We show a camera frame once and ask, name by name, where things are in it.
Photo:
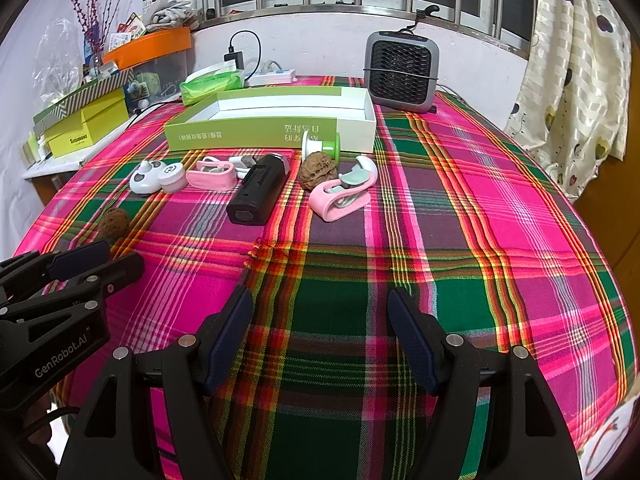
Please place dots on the green tissue pack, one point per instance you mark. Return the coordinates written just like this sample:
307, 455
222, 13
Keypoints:
210, 87

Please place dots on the white power strip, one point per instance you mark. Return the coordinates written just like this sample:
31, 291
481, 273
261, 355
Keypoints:
272, 77

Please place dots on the green white cardboard box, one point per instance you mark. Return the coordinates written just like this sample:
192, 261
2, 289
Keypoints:
225, 135

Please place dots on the cream patterned curtain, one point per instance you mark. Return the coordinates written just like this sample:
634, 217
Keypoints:
565, 85

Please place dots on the yellow-green cardboard box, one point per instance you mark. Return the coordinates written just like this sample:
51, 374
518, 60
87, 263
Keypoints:
85, 125

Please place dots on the stack of printed cards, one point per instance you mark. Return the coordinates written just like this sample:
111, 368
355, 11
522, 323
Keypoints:
125, 32

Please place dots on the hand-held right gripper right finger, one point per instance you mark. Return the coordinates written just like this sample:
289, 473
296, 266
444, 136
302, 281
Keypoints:
415, 345

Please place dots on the plaid tablecloth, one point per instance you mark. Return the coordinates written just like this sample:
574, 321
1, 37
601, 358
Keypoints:
450, 210

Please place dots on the white round cap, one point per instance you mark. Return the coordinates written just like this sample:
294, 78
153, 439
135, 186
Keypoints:
172, 175

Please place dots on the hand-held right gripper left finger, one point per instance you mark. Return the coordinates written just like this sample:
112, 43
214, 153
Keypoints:
235, 330

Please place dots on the grey fan heater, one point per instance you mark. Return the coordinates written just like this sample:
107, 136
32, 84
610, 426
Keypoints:
400, 70

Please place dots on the white panda gadget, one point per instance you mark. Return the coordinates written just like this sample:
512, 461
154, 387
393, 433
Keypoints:
145, 180

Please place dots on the striped gift box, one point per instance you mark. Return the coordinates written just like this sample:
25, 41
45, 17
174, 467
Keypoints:
75, 97

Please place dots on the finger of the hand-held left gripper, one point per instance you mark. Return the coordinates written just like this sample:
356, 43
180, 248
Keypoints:
80, 256
120, 272

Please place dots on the steel window grille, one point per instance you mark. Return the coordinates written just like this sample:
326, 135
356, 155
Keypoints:
320, 7

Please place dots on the purple flower branches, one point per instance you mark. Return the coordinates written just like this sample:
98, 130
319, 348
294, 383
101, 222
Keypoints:
92, 30

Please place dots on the green white spool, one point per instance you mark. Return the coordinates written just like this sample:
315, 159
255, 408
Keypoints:
327, 150

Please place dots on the black hook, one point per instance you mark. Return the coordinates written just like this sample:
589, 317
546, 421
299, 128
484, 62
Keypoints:
429, 10

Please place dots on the clear plastic bag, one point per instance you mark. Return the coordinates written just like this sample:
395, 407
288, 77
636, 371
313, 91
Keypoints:
55, 65

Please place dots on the pile of gloves and bags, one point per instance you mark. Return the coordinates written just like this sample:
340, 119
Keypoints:
170, 7

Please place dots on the orange lidded storage box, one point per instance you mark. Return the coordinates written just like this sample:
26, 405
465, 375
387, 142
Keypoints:
150, 45

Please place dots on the black rectangular device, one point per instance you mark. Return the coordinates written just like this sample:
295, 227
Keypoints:
255, 190

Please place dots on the brown walnut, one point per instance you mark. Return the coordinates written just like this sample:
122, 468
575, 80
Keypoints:
317, 172
114, 225

